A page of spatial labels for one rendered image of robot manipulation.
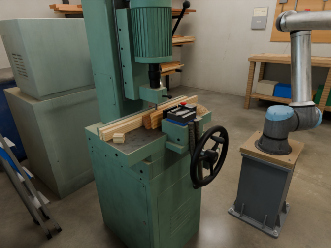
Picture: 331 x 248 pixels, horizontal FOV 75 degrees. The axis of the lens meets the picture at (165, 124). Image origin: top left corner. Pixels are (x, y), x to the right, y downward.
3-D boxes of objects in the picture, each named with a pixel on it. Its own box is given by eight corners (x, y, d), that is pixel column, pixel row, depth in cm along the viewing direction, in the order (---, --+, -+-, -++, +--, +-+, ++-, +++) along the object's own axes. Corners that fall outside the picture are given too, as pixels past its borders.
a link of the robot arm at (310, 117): (282, 130, 147) (279, 16, 139) (304, 127, 150) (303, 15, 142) (300, 133, 132) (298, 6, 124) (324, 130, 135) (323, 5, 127)
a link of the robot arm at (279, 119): (257, 129, 146) (261, 105, 139) (280, 126, 149) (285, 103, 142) (272, 139, 133) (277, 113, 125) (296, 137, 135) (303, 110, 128)
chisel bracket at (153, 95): (157, 107, 105) (157, 90, 101) (139, 101, 113) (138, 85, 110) (168, 103, 109) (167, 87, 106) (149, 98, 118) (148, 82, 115)
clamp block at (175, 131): (183, 147, 92) (183, 128, 88) (161, 137, 101) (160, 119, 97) (203, 135, 102) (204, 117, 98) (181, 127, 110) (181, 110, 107)
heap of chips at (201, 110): (201, 115, 116) (201, 109, 114) (181, 109, 124) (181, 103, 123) (210, 110, 121) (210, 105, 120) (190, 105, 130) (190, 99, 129)
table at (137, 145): (144, 178, 79) (143, 165, 76) (99, 149, 98) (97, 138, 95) (226, 125, 118) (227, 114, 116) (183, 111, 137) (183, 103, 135)
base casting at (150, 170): (148, 181, 97) (147, 165, 93) (85, 140, 133) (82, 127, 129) (205, 143, 126) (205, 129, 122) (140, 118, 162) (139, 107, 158)
